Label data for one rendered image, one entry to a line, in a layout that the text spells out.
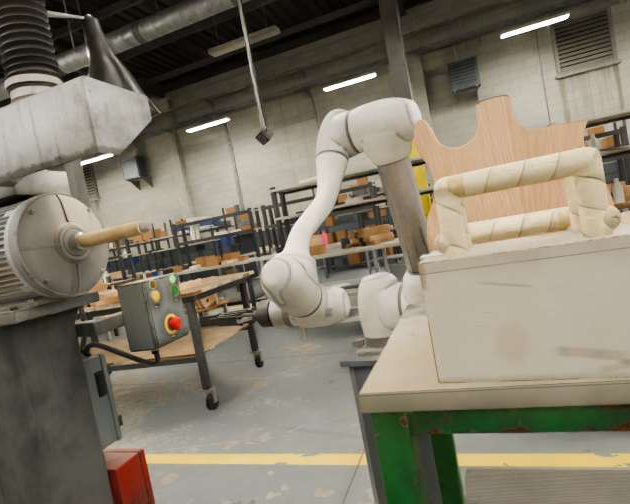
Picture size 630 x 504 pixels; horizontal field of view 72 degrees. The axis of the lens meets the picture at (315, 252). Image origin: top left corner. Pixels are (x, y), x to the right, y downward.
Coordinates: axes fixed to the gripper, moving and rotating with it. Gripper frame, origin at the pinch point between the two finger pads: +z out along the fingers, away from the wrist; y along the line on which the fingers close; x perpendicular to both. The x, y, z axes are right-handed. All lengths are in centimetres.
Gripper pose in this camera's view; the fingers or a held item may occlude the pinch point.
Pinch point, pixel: (211, 320)
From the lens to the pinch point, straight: 131.3
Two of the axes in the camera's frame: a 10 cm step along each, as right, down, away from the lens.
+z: -9.3, 1.6, 3.4
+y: 3.2, -1.2, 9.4
